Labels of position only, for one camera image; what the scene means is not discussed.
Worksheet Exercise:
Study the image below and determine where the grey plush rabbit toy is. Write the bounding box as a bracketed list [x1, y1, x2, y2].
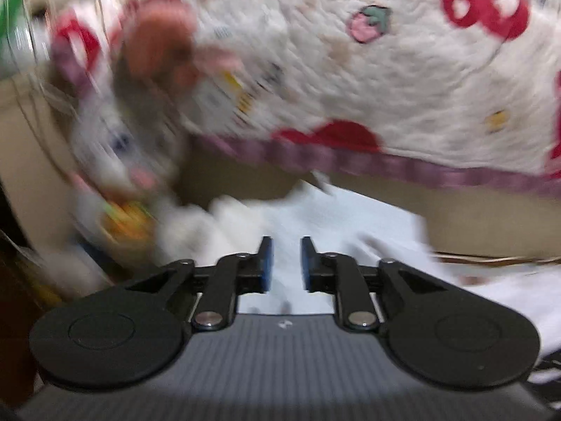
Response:
[48, 0, 246, 246]

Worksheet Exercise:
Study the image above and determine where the beige bed frame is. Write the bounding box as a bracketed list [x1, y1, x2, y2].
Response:
[175, 136, 561, 259]

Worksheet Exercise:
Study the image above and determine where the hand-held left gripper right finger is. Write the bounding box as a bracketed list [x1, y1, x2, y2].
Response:
[300, 236, 457, 333]

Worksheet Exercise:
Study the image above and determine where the light blue folded garment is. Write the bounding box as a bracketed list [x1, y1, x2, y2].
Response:
[210, 175, 432, 316]

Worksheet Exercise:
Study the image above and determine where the cream cabinet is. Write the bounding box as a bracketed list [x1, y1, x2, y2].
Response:
[0, 74, 88, 250]

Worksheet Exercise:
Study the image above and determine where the bear print quilted blanket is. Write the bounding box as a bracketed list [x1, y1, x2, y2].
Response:
[50, 0, 561, 198]

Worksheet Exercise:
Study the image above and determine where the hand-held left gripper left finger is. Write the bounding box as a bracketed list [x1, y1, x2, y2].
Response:
[118, 236, 275, 332]

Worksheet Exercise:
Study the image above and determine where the brown wooden nightstand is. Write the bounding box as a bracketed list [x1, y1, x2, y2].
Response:
[0, 210, 45, 404]

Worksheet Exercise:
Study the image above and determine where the green plastic bag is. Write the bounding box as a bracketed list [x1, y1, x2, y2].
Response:
[0, 0, 33, 49]

